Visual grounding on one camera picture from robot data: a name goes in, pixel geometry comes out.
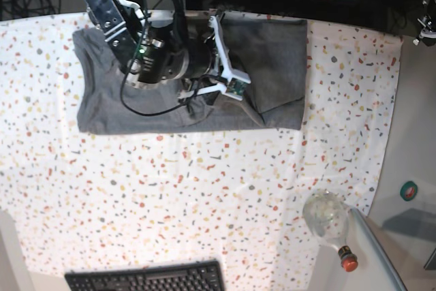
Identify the grey laptop corner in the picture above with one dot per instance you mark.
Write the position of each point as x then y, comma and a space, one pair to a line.
430, 264

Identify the grey metal bar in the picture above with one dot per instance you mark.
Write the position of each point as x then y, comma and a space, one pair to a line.
375, 271

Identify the black keyboard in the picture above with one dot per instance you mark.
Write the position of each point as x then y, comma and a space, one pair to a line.
204, 275

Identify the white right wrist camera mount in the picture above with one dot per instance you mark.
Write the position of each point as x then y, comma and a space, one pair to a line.
223, 77

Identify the terrazzo pattern tablecloth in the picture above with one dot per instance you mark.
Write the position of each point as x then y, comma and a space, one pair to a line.
81, 201

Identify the clear bottle with red cap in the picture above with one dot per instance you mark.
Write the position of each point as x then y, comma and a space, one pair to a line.
327, 218

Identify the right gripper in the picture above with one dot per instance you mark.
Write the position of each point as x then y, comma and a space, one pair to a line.
197, 73

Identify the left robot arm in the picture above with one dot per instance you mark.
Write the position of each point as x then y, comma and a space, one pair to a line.
427, 25

